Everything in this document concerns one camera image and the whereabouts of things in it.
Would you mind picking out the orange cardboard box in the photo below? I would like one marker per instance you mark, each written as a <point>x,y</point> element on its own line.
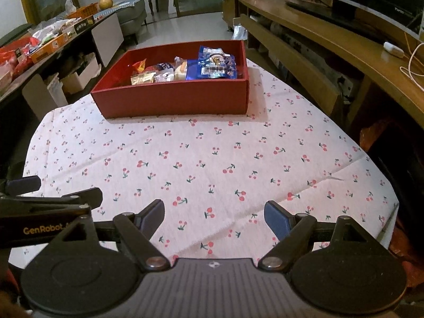
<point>84,10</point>

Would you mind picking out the blue snack packet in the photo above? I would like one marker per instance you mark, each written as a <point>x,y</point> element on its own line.
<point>212,68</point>

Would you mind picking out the dark side table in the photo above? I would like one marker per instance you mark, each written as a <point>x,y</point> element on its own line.
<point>106,36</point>

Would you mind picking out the pale cake packet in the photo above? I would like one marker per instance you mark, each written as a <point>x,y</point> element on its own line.
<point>181,69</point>

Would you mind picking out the yellow pomelo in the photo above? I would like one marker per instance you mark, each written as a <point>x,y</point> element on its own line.
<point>105,2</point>

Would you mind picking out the cherry print tablecloth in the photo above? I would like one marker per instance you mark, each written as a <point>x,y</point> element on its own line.
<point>215,145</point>

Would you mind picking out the wooden television cabinet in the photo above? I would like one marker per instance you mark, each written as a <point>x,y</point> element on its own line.
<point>331,39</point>

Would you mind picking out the grey sofa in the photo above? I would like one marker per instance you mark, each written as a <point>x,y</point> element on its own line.
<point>131,20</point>

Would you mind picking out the red plastic bag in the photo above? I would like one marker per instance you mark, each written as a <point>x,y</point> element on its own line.
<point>15,56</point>

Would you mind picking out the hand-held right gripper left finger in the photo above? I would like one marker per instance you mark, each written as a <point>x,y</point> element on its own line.
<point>152,217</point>

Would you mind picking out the red cardboard box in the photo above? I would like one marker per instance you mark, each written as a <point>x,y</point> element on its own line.
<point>172,99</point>

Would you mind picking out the silver foil bag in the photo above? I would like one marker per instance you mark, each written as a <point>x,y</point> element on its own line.
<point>240,32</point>

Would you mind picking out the gold snack packet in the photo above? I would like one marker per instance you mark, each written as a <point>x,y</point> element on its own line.
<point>142,79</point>

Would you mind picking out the white power adapter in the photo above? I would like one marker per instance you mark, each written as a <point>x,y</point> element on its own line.
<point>393,49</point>

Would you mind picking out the clear packet with white label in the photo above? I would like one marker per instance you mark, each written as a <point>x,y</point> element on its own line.
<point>164,76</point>

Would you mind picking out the black television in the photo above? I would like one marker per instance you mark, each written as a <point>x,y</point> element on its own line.
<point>384,3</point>

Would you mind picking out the bread packet with blue label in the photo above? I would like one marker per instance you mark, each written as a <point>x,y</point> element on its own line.
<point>155,67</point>

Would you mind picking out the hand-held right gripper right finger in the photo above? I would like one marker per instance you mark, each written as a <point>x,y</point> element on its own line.
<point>276,220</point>

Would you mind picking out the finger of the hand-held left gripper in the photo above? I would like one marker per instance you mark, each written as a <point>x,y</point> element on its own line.
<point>23,185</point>
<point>82,198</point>

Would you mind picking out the long orange labelled box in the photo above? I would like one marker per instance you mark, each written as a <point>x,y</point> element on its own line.
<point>53,47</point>

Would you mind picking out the white plastic bag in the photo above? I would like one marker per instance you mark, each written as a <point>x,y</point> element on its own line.
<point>49,28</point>

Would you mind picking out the orange plastic bag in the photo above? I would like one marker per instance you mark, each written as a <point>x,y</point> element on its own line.
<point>374,135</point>

